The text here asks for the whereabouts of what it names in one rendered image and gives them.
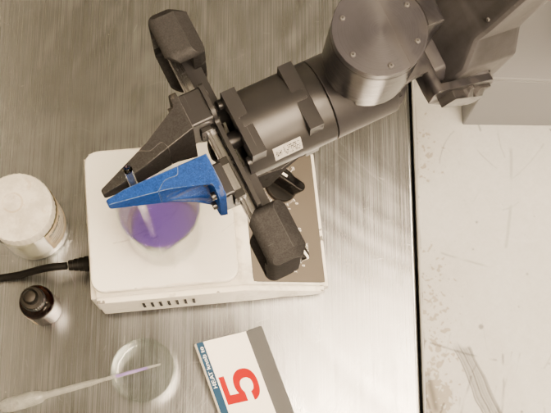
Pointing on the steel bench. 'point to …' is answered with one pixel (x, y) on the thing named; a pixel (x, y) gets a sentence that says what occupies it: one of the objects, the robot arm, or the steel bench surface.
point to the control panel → (308, 268)
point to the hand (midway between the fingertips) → (153, 177)
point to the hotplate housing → (111, 304)
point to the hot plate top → (121, 247)
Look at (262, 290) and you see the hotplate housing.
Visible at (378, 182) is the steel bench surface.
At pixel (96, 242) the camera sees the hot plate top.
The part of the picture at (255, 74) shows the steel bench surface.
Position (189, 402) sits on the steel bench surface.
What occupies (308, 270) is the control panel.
